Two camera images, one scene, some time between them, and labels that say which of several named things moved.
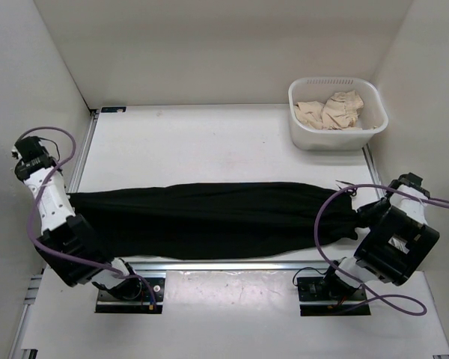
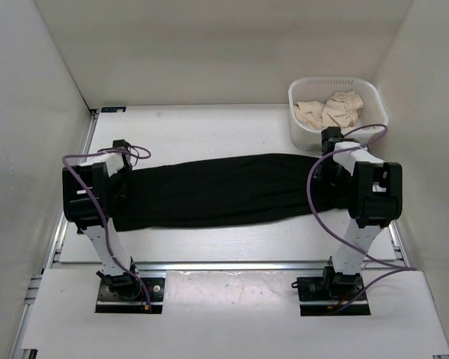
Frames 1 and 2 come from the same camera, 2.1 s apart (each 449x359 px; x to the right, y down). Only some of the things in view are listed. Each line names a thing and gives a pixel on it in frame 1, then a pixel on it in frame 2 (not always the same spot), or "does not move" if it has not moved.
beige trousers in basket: x=340 y=113 does not move
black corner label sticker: x=113 y=109 does not move
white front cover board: x=225 y=314 does not move
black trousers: x=200 y=221 -> x=229 y=190
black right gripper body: x=373 y=212 -> x=327 y=172
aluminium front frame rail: x=237 y=265 does not move
